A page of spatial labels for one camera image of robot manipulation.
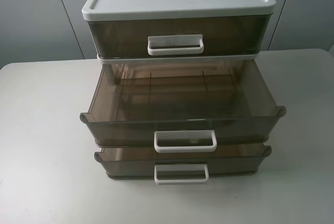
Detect middle smoky open drawer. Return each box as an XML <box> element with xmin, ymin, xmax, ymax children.
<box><xmin>80</xmin><ymin>60</ymin><xmax>286</xmax><ymax>148</ymax></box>

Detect smoky open drawer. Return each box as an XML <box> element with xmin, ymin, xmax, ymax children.
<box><xmin>94</xmin><ymin>143</ymin><xmax>272</xmax><ymax>185</ymax></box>
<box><xmin>80</xmin><ymin>60</ymin><xmax>286</xmax><ymax>148</ymax></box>

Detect bottom smoky open drawer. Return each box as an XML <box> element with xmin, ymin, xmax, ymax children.
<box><xmin>94</xmin><ymin>143</ymin><xmax>272</xmax><ymax>185</ymax></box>

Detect top smoky drawer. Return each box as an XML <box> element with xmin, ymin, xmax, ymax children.
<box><xmin>88</xmin><ymin>15</ymin><xmax>270</xmax><ymax>59</ymax></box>

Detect white drawer cabinet frame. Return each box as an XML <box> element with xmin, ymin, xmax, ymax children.
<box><xmin>82</xmin><ymin>0</ymin><xmax>276</xmax><ymax>64</ymax></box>

